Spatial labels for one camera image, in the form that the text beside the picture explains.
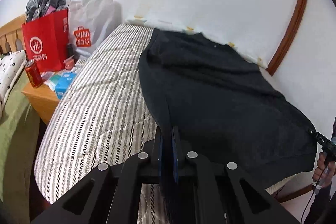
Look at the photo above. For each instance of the person's right forearm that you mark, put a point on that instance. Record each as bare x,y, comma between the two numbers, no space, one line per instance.
323,204

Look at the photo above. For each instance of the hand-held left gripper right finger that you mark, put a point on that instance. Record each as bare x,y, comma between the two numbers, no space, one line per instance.
175,153

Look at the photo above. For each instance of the person's right hand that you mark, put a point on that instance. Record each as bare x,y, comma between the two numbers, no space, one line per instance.
321,169

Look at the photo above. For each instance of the black sweatshirt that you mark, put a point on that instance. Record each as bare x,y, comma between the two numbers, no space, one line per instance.
210,98

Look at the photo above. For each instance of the brown wooden bed frame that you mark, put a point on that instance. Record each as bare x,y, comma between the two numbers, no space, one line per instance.
294,195

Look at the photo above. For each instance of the green bedsheet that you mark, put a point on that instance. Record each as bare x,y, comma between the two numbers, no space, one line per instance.
15,148

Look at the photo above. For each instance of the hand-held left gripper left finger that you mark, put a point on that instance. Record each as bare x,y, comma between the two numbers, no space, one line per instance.
160,145

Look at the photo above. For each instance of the pink red small box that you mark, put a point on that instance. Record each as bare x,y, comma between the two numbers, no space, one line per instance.
69,64

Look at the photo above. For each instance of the teal white packet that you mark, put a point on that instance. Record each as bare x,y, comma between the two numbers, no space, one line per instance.
55,82

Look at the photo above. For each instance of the white floral pillow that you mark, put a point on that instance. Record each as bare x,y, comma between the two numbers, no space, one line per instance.
10,69

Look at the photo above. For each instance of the white plastic shopping bag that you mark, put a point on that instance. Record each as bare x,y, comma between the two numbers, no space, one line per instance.
94,16

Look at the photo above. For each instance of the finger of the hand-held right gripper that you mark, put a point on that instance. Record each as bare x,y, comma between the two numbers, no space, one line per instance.
311,132

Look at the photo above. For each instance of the white foam pad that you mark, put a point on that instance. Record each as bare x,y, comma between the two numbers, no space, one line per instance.
136,20
262,64

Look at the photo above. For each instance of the brown wooden door frame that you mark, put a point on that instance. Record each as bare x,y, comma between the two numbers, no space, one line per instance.
294,29

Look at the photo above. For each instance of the wooden nightstand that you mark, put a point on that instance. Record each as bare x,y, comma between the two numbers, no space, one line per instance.
42,106

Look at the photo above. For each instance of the dark checked cloth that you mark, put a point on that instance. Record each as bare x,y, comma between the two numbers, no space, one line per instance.
39,6

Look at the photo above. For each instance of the red paper bag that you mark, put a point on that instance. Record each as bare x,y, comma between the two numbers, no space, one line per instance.
44,40

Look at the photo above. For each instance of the striped mattress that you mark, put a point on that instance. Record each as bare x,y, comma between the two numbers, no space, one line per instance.
105,108

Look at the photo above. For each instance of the wooden headboard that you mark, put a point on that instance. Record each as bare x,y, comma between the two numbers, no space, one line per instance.
10,32

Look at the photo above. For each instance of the blue box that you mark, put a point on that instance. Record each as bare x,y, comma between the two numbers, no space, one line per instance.
64,86

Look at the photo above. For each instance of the red drink can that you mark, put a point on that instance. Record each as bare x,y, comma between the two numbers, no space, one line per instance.
33,74

